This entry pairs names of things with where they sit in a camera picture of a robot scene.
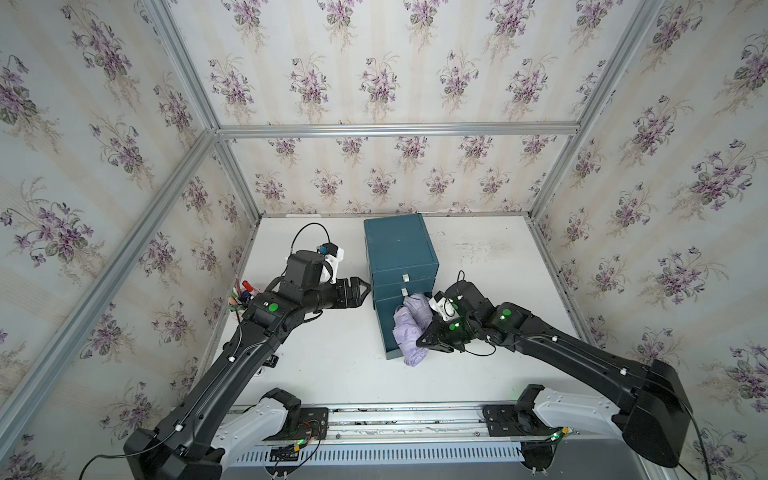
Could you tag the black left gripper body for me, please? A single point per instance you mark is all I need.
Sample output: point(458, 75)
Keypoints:
point(336, 295)

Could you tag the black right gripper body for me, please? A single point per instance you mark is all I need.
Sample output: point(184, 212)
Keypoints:
point(450, 334)

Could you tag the teal bottom drawer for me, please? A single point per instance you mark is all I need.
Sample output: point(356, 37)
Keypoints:
point(385, 312)

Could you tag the teal drawer cabinet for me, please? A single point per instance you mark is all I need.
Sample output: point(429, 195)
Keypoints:
point(401, 257)

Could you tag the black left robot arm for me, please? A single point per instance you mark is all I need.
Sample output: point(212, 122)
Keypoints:
point(294, 298)

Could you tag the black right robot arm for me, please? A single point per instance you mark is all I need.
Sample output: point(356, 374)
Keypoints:
point(647, 404)

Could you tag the cup of coloured pens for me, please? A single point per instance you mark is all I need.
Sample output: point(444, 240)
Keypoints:
point(241, 295)

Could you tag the white ventilation grille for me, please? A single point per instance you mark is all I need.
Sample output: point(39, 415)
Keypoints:
point(330, 454)

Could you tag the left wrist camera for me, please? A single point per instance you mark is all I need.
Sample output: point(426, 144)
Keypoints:
point(332, 256)

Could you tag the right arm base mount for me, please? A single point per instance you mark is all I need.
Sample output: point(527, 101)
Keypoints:
point(519, 419)

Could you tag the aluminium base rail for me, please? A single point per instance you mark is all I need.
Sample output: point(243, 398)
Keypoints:
point(390, 422)

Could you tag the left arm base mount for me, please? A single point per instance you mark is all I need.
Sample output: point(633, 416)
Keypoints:
point(301, 422)

